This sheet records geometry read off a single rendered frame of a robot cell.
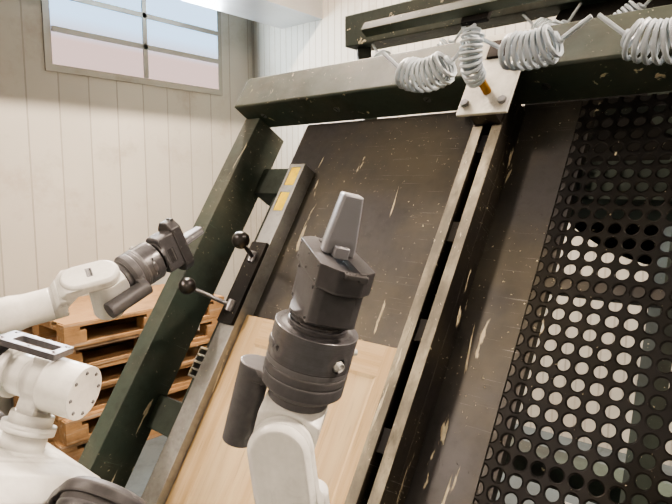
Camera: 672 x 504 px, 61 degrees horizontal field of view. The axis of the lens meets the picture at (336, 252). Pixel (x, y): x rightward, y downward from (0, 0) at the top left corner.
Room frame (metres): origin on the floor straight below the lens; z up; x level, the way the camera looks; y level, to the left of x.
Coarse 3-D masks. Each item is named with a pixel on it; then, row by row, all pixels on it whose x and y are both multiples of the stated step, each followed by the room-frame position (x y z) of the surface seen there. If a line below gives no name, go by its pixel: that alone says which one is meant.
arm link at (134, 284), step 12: (120, 264) 1.18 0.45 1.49; (132, 264) 1.17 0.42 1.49; (120, 276) 1.15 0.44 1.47; (132, 276) 1.17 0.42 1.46; (144, 276) 1.18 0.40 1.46; (108, 288) 1.12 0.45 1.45; (120, 288) 1.15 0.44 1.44; (132, 288) 1.15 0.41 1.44; (144, 288) 1.16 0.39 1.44; (96, 300) 1.14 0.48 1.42; (108, 300) 1.14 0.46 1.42; (120, 300) 1.12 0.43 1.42; (132, 300) 1.14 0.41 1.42; (96, 312) 1.16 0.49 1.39; (108, 312) 1.12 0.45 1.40; (120, 312) 1.12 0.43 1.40
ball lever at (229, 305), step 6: (180, 282) 1.21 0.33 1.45; (186, 282) 1.21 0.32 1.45; (192, 282) 1.21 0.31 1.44; (180, 288) 1.21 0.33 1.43; (186, 288) 1.20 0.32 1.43; (192, 288) 1.21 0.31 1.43; (198, 288) 1.23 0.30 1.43; (186, 294) 1.22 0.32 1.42; (204, 294) 1.23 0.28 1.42; (210, 294) 1.23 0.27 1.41; (216, 300) 1.23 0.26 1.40; (222, 300) 1.24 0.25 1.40; (228, 300) 1.24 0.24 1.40; (234, 300) 1.24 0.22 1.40; (228, 306) 1.23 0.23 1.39
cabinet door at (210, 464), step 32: (256, 320) 1.22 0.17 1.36; (256, 352) 1.17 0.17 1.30; (384, 352) 0.99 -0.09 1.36; (224, 384) 1.17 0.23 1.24; (352, 384) 1.00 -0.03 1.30; (384, 384) 0.96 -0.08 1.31; (224, 416) 1.12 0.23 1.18; (352, 416) 0.96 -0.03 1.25; (192, 448) 1.12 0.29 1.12; (224, 448) 1.08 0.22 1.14; (320, 448) 0.96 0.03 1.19; (352, 448) 0.92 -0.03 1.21; (192, 480) 1.07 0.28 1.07; (224, 480) 1.04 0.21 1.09
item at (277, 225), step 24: (288, 216) 1.35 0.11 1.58; (264, 240) 1.32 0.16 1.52; (264, 264) 1.29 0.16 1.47; (264, 288) 1.29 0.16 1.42; (240, 312) 1.23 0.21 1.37; (216, 336) 1.23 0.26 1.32; (216, 360) 1.19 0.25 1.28; (192, 384) 1.19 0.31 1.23; (216, 384) 1.18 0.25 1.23; (192, 408) 1.15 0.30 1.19; (192, 432) 1.13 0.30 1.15; (168, 456) 1.12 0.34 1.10; (168, 480) 1.09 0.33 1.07
